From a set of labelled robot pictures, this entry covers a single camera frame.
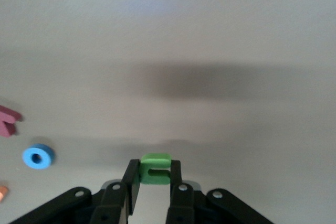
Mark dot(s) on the orange foam letter v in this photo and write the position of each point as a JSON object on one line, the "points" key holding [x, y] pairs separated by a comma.
{"points": [[3, 193]]}

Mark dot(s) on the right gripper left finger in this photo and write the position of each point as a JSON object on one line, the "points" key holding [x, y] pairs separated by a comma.
{"points": [[118, 203]]}

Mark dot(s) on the dark red foam letter h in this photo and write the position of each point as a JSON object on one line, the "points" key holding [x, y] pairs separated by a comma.
{"points": [[6, 120]]}

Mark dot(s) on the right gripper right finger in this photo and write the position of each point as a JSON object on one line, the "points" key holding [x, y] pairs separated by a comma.
{"points": [[181, 203]]}

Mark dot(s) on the blue foam letter o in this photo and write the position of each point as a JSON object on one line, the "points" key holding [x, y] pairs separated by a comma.
{"points": [[27, 157]]}

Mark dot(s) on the brown table cover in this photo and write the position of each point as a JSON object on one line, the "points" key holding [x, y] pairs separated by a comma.
{"points": [[183, 24]]}

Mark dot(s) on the green foam letter n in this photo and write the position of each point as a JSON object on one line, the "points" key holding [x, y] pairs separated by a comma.
{"points": [[153, 162]]}

